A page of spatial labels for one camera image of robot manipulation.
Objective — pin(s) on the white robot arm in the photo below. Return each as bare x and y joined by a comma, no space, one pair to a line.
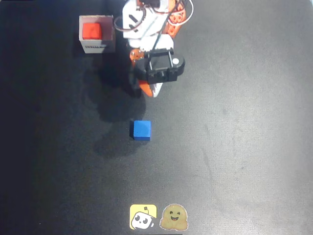
144,19

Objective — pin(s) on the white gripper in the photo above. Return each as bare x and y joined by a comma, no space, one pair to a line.
149,90

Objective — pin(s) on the black gripper camera mount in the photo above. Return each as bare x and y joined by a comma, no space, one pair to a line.
159,67

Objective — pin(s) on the blue cube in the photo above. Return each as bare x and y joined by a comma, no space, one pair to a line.
141,129

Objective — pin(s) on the yellow robot sticker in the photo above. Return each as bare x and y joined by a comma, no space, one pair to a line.
142,216

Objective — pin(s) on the white cardboard box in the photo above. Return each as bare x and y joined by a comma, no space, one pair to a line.
97,46

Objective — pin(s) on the smiling hugging face sticker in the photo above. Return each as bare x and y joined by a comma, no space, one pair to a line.
174,217

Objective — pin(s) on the orange robot base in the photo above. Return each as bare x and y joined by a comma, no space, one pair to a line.
176,24

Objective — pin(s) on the red cube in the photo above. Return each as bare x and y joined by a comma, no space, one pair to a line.
91,31

